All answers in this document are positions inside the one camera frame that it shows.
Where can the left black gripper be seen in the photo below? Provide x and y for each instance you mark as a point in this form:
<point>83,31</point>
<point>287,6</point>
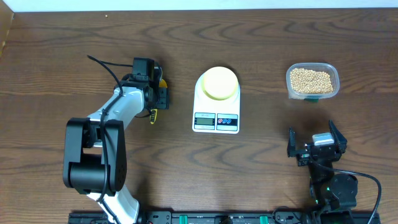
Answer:
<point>163,102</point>

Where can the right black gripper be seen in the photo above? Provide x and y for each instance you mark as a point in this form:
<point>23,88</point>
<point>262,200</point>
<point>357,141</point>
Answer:
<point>303,155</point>

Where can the yellow scoop spoon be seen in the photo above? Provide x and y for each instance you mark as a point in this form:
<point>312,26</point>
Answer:
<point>153,112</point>

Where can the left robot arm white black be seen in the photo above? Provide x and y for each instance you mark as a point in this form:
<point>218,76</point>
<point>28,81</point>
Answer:
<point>95,162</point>

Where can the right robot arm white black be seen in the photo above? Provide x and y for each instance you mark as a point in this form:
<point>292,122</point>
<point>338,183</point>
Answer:
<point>334,192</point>

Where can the white digital kitchen scale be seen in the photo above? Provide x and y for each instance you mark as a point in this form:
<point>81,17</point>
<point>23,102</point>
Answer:
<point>215,116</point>

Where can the yellow plastic bowl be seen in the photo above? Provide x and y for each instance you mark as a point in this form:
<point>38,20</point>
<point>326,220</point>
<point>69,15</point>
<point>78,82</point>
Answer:
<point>219,83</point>

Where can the green tape label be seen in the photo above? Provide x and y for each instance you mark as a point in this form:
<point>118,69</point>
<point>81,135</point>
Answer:
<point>313,100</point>

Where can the clear plastic container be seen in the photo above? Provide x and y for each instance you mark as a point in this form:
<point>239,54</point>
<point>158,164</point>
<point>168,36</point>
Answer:
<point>320,67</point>

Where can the pile of soybeans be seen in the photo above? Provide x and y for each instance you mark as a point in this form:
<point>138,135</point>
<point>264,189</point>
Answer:
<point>310,81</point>

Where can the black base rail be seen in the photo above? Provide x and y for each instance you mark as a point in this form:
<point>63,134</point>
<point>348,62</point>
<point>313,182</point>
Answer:
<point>164,217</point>

